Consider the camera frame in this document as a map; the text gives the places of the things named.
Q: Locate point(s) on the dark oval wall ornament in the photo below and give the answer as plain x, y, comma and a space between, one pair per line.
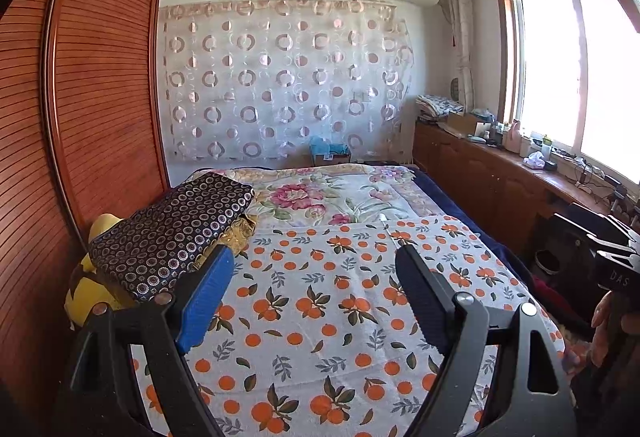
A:
455, 89

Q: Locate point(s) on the white patterned window curtain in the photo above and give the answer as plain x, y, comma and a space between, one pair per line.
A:
460, 32

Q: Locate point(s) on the wooden framed window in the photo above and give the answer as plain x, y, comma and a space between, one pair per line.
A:
575, 77

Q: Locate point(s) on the yellow plush toy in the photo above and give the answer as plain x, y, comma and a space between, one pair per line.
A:
82, 297

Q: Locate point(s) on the wooden low cabinet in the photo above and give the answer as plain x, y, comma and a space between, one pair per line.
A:
480, 167

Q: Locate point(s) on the gold cloth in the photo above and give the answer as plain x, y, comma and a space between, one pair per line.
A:
235, 234

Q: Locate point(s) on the crumpled white tissue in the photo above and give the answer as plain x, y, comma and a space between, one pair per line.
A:
534, 160

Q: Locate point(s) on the pink bottle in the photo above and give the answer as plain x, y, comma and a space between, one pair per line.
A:
512, 139

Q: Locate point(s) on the navy blue blanket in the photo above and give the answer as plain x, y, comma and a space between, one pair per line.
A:
450, 202

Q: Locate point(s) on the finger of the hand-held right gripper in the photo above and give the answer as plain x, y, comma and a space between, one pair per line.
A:
595, 227
617, 249

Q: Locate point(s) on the wooden slatted wardrobe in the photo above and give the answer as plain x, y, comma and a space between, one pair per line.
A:
100, 92

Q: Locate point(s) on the cardboard box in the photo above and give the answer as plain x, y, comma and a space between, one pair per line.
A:
462, 121

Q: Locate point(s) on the sheer circle-pattern curtain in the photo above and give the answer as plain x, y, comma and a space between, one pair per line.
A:
280, 82

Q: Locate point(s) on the white-rimmed dark bin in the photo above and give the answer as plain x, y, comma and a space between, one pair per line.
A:
547, 262

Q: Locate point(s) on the stack of folded cloths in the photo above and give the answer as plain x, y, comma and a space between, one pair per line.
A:
440, 106

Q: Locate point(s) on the orange fruit print sheet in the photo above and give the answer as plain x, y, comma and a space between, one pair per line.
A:
320, 277

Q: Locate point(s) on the person's right hand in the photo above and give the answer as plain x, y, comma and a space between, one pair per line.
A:
602, 317

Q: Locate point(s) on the red cloth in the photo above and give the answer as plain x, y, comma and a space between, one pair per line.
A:
555, 297

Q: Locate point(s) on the floral blanket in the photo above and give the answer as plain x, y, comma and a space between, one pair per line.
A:
320, 197

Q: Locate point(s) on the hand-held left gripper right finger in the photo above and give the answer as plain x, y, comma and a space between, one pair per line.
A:
425, 297

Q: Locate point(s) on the person's right forearm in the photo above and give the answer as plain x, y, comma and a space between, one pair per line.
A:
605, 397

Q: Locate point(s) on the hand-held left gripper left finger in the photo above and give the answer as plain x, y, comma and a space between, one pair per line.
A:
207, 297

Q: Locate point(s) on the navy circle-print garment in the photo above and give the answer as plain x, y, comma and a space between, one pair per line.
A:
170, 227

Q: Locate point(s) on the small black box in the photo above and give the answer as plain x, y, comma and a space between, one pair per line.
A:
552, 166

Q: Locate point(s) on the blue box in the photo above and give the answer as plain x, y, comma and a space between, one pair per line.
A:
327, 149

